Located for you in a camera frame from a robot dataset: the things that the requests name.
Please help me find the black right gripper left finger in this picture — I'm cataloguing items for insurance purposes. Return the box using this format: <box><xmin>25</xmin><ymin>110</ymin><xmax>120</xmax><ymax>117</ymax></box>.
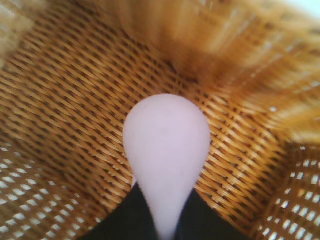
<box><xmin>83</xmin><ymin>181</ymin><xmax>161</xmax><ymax>240</ymax></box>

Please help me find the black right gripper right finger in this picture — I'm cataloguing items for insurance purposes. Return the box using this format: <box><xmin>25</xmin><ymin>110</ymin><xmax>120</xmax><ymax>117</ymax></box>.
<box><xmin>174</xmin><ymin>191</ymin><xmax>250</xmax><ymax>240</ymax></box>

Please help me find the pale pink spoon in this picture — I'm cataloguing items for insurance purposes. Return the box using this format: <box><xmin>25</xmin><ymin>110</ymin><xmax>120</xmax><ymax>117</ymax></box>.
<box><xmin>122</xmin><ymin>93</ymin><xmax>212</xmax><ymax>240</ymax></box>

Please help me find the brown wicker basket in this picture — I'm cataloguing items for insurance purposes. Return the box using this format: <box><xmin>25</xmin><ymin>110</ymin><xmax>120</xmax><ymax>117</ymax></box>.
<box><xmin>0</xmin><ymin>0</ymin><xmax>320</xmax><ymax>240</ymax></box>

